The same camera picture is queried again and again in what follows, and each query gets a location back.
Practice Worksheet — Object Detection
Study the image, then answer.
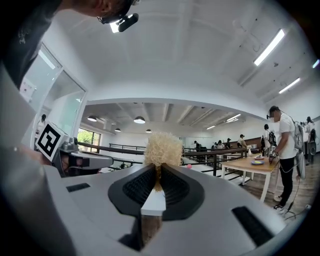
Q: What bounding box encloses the plain black railing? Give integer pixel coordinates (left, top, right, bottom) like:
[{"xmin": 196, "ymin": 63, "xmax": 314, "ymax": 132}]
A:
[{"xmin": 109, "ymin": 143, "xmax": 147, "ymax": 151}]

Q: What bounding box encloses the person's left forearm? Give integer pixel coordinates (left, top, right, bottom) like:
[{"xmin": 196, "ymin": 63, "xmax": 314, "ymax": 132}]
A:
[{"xmin": 13, "ymin": 144, "xmax": 52, "ymax": 167}]

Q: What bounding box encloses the person's face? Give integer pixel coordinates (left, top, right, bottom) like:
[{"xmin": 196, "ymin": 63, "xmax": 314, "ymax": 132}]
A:
[{"xmin": 74, "ymin": 0, "xmax": 131, "ymax": 19}]

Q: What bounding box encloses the person's left hand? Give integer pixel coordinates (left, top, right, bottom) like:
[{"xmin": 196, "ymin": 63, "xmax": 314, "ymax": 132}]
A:
[{"xmin": 60, "ymin": 155, "xmax": 76, "ymax": 174}]

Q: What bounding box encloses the black head-worn camera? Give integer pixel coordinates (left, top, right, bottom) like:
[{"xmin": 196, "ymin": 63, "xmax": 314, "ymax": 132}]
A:
[{"xmin": 97, "ymin": 12, "xmax": 140, "ymax": 34}]

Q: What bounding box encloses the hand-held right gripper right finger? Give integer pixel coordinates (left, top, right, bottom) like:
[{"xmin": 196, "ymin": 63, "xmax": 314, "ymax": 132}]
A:
[{"xmin": 143, "ymin": 163, "xmax": 286, "ymax": 256}]

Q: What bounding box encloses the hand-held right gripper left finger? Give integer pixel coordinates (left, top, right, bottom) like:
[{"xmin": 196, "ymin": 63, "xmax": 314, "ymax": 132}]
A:
[{"xmin": 44, "ymin": 163, "xmax": 157, "ymax": 256}]

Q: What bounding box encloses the glass partition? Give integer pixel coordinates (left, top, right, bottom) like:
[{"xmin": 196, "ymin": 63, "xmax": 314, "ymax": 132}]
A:
[{"xmin": 22, "ymin": 42, "xmax": 88, "ymax": 141}]

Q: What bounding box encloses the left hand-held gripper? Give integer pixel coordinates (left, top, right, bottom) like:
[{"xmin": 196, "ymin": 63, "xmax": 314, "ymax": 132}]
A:
[{"xmin": 34, "ymin": 121, "xmax": 115, "ymax": 178}]

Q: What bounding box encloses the large window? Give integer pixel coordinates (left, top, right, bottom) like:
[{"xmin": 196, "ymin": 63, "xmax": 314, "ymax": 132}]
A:
[{"xmin": 77, "ymin": 127, "xmax": 102, "ymax": 153}]

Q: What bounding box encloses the white paper notice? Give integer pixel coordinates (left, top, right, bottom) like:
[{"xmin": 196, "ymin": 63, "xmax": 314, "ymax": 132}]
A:
[{"xmin": 19, "ymin": 78, "xmax": 37, "ymax": 102}]

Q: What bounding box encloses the beige sponge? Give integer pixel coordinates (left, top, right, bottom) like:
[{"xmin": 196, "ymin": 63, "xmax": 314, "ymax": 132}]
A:
[{"xmin": 143, "ymin": 131, "xmax": 185, "ymax": 193}]

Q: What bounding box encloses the black railing with wooden handrail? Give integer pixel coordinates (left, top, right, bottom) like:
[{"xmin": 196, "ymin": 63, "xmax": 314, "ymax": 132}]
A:
[{"xmin": 77, "ymin": 141, "xmax": 248, "ymax": 176}]

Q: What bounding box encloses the person's black shirt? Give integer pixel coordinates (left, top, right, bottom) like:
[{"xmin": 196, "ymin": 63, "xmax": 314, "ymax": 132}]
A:
[{"xmin": 0, "ymin": 0, "xmax": 63, "ymax": 90}]

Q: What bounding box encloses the wooden table with white legs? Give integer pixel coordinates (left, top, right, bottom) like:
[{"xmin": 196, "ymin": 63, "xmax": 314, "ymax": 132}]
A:
[{"xmin": 221, "ymin": 153, "xmax": 281, "ymax": 203}]

